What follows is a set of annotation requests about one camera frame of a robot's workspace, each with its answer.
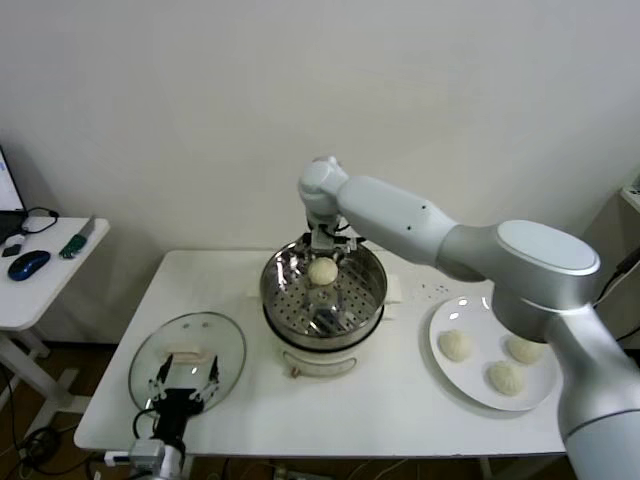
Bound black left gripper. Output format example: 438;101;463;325
146;355;221;449

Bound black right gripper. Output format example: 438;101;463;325
301;239;357;265

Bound white steamed baozi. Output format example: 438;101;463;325
438;329;473;363
307;257;340;287
506;335;547;365
487;360;527;397

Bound round glass pot lid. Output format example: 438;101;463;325
128;312;248;415

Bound perforated steel steamer basket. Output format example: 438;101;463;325
259;235;389;351

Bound white electric cooking pot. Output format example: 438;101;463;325
246;269;404;381

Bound white side table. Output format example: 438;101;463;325
617;185;640;224
0;217;111;426

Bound large white plate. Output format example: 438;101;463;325
428;296;559;413

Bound blue black computer mouse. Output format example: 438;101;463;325
7;251;52;282

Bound black laptop computer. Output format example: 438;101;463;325
0;144;29;246

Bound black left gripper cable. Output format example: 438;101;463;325
132;407;161;441

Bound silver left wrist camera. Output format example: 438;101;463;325
103;439;166;469

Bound black floor cable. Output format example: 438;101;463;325
0;367;101;476

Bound green handled utility knife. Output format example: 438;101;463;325
58;215;97;261

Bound black looped desk cable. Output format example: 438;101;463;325
19;207;60;236

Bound black wall power cable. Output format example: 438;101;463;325
594;249;640;306

